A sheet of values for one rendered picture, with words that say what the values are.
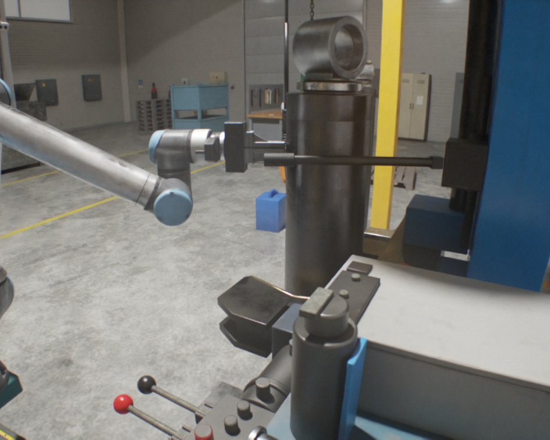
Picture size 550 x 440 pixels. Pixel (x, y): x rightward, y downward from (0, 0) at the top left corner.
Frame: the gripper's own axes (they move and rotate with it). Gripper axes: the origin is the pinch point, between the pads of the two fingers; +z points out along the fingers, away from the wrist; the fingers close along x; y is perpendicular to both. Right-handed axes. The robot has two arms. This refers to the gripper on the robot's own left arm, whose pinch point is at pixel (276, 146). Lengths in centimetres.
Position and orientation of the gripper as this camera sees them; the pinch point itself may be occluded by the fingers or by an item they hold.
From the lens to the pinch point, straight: 101.1
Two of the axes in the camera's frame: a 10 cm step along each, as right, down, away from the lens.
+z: 9.9, 0.4, -1.1
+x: 0.0, 9.4, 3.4
